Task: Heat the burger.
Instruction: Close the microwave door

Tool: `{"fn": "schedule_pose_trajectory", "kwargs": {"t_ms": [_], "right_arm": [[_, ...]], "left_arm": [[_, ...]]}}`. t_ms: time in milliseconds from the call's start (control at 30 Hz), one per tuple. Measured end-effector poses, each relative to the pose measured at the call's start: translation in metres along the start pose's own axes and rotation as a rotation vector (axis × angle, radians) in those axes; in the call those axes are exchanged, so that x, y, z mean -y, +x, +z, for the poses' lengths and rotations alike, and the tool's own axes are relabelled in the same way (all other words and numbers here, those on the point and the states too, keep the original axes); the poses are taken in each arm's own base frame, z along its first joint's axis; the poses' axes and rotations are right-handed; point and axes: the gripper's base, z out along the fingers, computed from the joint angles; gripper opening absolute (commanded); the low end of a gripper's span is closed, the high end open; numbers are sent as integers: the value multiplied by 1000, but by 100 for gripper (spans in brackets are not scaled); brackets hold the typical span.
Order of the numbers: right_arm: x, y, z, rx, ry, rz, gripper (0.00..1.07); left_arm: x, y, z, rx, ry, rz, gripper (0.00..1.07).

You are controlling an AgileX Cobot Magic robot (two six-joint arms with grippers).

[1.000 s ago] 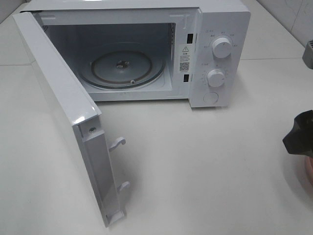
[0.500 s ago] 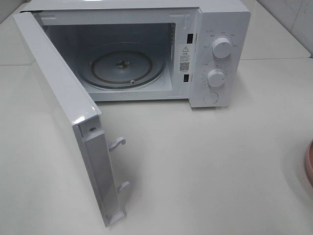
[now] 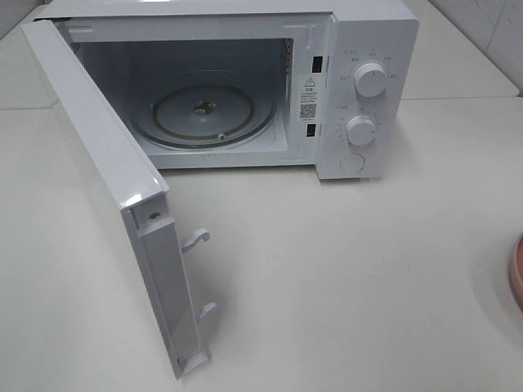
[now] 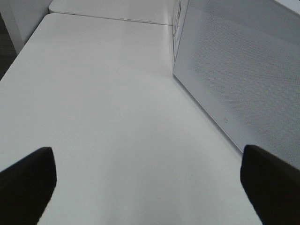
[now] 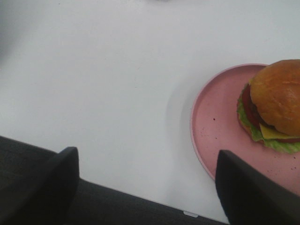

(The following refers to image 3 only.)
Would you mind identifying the round white door button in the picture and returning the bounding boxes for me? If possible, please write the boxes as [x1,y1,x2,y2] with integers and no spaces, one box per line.
[340,154,365,174]

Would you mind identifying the pink round plate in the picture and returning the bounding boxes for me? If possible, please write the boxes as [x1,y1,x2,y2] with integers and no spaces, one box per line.
[508,235,523,310]

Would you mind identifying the glass turntable tray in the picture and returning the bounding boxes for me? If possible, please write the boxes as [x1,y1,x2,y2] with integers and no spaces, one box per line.
[129,70,278,149]

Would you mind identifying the white microwave door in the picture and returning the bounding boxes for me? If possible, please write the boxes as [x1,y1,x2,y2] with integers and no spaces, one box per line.
[22,20,216,379]

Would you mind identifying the white microwave oven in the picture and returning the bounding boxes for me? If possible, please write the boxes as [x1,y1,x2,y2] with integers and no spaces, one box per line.
[30,1,418,180]

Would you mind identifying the white dial knob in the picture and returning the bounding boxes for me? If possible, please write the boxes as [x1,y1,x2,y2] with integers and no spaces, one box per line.
[354,62,387,98]
[345,115,377,146]

